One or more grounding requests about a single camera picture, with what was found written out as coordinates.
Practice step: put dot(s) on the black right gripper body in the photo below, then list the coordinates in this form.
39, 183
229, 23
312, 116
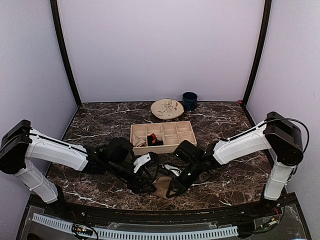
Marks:
195, 172

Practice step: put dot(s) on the patterned ceramic plate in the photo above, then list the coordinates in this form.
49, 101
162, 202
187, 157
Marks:
167, 109

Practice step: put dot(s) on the left black corner post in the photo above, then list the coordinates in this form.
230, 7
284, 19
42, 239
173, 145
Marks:
63, 51

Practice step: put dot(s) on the white slotted cable duct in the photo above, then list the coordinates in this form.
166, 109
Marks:
97, 233

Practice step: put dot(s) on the dark blue mug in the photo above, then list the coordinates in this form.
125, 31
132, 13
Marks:
189, 101

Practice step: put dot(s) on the right black corner post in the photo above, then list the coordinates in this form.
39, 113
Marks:
258, 52

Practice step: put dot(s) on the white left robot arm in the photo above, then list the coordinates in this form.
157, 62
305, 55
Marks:
23, 143

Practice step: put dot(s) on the wooden compartment tray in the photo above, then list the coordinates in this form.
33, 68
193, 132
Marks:
171, 133

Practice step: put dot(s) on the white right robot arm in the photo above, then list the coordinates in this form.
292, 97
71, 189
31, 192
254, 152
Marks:
277, 133

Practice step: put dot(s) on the black argyle sock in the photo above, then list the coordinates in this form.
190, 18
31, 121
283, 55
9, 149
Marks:
153, 141

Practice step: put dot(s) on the beige striped sock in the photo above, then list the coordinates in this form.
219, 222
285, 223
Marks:
139, 141

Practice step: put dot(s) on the black corner post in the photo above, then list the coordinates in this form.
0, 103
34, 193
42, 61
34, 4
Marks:
63, 51
258, 52

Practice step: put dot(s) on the tan plain sock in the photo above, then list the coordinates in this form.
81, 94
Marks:
162, 185

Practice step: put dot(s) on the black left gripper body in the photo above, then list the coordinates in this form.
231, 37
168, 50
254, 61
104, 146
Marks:
115, 166

